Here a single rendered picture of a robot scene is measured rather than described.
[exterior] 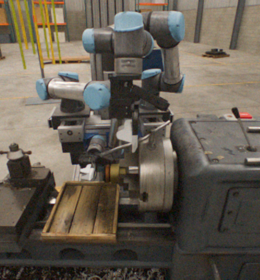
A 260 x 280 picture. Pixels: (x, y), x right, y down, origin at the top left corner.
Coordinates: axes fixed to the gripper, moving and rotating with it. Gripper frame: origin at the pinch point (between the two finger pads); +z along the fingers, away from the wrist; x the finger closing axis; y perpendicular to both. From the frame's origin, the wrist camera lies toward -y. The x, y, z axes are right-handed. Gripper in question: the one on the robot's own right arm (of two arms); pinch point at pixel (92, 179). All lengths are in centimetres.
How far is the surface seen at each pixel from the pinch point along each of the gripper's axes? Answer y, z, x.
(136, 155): -18.4, -5.9, 8.0
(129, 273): -15, 8, -52
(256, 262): -68, 17, -29
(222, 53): -460, -1163, -91
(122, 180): -12.9, 2.8, 1.7
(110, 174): -7.6, -0.2, 2.1
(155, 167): -25.1, 8.0, 11.3
